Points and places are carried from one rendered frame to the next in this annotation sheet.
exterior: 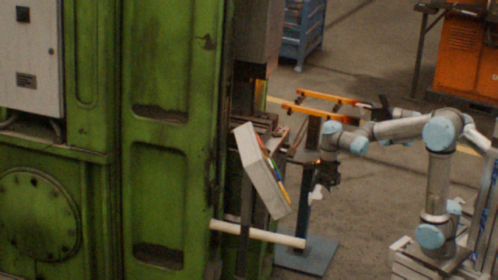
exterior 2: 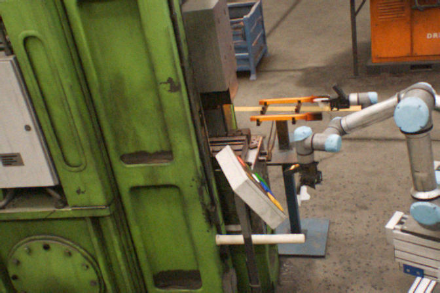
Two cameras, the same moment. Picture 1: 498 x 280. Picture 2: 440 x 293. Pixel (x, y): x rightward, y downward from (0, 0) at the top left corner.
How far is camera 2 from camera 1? 0.46 m
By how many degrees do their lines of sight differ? 1
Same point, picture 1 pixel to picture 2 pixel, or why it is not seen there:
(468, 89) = (406, 53)
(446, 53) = (378, 27)
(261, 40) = (218, 69)
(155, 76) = (133, 126)
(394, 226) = (374, 193)
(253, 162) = (240, 183)
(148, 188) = (154, 224)
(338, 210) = (320, 190)
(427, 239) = (425, 215)
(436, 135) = (409, 118)
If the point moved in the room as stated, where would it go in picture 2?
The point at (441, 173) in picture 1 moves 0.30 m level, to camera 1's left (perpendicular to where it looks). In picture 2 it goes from (423, 152) to (343, 165)
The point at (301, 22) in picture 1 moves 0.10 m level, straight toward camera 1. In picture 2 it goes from (246, 37) to (246, 40)
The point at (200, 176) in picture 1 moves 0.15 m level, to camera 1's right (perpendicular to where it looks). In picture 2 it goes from (197, 203) to (226, 197)
